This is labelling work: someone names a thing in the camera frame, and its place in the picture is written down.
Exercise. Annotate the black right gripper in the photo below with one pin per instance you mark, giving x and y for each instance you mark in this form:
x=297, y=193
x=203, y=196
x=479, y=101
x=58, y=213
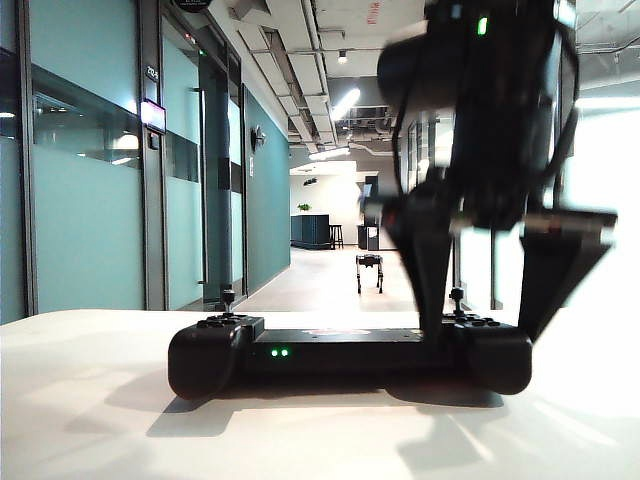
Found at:
x=500, y=200

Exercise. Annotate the black remote control with joysticks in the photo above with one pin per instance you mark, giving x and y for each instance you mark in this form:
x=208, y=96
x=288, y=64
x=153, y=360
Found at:
x=350, y=355

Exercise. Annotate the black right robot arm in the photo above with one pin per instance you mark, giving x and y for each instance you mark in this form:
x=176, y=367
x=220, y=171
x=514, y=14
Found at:
x=475, y=90

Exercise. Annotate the black quadruped robot dog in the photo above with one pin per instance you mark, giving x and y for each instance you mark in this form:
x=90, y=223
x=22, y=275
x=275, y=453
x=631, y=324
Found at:
x=370, y=262

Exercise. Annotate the dark door card reader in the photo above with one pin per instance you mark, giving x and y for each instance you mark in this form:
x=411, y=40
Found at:
x=154, y=142

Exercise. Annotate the lit door sign display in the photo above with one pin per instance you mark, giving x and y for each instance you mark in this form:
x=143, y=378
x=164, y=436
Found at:
x=153, y=116

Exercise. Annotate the black floor box white label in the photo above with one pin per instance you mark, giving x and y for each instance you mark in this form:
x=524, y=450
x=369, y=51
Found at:
x=369, y=239

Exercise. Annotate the dark wooden bar stool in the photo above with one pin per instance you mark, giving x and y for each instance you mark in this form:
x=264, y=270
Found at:
x=336, y=235

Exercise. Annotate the dark teal counter cabinet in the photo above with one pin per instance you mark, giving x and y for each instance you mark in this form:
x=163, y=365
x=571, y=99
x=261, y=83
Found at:
x=310, y=232

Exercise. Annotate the green potted plant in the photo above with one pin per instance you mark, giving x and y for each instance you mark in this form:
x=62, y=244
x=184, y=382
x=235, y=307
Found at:
x=304, y=207

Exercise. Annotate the ceiling spot lamp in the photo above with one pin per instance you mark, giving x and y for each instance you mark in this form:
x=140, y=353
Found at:
x=342, y=57

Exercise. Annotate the room number plate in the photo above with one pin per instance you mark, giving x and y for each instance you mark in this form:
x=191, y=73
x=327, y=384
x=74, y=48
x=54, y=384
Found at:
x=152, y=72

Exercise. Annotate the white paper wall notice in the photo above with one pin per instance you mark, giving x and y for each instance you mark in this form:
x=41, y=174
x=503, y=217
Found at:
x=251, y=166

